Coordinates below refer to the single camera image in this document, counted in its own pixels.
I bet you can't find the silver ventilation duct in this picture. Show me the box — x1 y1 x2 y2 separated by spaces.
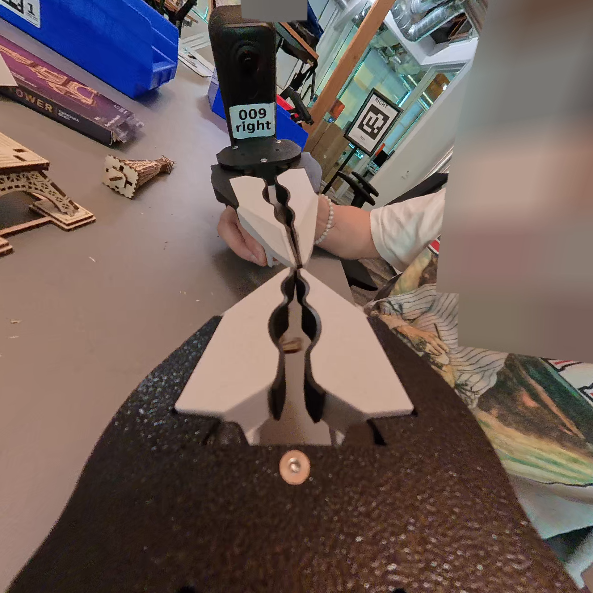
397 0 482 43

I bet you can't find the blue plastic storage bin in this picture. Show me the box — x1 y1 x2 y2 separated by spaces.
0 0 179 101
208 74 309 150

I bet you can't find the black white marker sign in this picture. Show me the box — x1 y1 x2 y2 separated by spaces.
344 89 403 156

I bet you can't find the purple puzzle box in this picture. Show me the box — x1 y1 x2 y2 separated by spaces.
0 35 145 147

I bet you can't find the printed t-shirt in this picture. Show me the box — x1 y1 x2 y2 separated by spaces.
366 189 593 587

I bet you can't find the grey desk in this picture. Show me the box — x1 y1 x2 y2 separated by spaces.
0 21 358 593

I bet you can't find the wooden tower base model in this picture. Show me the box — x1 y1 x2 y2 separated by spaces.
0 132 97 256

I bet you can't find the person's right forearm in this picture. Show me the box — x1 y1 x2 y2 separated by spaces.
317 197 385 261

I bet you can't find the white bead bracelet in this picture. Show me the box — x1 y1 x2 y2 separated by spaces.
314 195 335 245

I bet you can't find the person's right hand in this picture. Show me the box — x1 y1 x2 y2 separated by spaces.
218 207 269 268

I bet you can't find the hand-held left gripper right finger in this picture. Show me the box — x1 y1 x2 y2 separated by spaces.
298 268 415 445

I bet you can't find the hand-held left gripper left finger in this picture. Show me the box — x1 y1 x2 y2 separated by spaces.
174 266 299 445

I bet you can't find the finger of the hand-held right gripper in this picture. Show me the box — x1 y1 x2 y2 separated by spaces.
229 177 298 269
277 167 321 270

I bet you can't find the wooden post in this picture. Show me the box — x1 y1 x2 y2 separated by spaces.
303 0 397 140

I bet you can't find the wooden tower top section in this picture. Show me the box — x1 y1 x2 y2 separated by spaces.
103 154 176 200

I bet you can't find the black handheld tool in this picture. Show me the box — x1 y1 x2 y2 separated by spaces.
279 86 317 127

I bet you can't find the white paper sheet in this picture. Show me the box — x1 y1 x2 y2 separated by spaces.
177 33 217 80

